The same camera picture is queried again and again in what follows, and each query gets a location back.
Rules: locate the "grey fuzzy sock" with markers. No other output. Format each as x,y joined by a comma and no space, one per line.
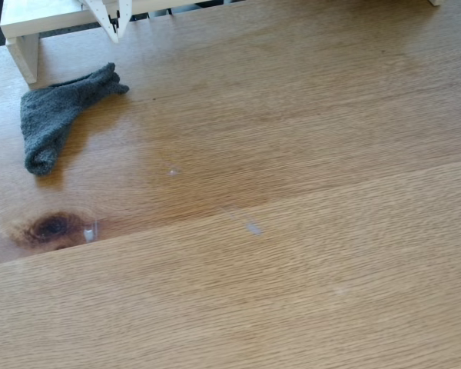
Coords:
46,115

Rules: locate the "white wooden riser shelf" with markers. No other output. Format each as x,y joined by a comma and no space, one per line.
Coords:
42,17

